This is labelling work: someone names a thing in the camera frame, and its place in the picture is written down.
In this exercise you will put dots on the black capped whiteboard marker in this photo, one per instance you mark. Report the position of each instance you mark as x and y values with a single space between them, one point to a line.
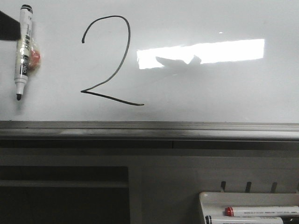
243 220

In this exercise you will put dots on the red capped whiteboard marker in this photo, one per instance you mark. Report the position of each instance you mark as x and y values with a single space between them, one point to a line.
262 211

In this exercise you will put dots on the dark metal hook left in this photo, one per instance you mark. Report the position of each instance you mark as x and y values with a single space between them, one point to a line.
223 186

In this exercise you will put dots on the white black whiteboard marker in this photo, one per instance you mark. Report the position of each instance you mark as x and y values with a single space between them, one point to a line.
25 54

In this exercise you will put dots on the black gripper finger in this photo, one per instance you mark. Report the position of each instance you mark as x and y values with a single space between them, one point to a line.
10 29

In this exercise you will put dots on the white marker tray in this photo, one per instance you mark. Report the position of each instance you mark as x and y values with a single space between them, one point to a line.
214 203

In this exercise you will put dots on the white whiteboard with metal frame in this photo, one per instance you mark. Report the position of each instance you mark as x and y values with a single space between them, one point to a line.
156 70

